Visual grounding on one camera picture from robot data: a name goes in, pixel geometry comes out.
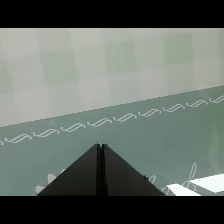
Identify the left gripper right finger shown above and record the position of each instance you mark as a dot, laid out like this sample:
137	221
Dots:
125	180

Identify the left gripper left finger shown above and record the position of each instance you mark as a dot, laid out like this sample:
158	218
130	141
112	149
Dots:
80	178

